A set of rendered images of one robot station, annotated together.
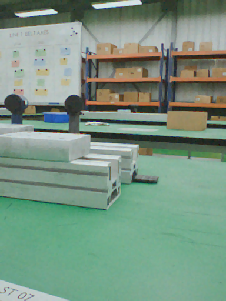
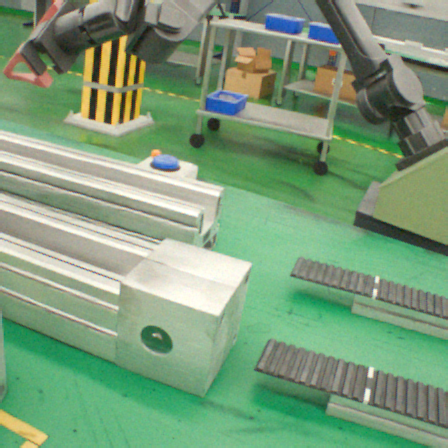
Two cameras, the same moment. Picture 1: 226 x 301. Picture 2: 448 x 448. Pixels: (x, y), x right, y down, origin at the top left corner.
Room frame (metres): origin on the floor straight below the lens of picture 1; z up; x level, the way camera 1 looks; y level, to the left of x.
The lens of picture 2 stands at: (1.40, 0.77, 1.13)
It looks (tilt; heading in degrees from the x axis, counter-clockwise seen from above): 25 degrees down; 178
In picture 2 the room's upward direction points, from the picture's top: 10 degrees clockwise
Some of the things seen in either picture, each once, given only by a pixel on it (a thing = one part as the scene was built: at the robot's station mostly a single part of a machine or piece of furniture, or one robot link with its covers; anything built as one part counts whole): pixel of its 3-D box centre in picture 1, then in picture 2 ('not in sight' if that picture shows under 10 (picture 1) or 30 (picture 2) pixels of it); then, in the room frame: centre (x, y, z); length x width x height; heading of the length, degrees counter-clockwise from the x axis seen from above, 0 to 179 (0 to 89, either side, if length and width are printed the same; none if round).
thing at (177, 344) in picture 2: not in sight; (188, 308); (0.97, 0.76, 0.83); 0.12 x 0.09 x 0.10; 164
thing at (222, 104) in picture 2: not in sight; (268, 80); (-2.30, 0.99, 0.50); 1.03 x 0.55 x 1.01; 81
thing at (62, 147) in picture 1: (44, 151); not in sight; (0.60, 0.14, 0.87); 0.16 x 0.11 x 0.07; 74
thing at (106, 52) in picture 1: (126, 88); not in sight; (10.91, -0.47, 1.58); 2.83 x 0.98 x 3.15; 69
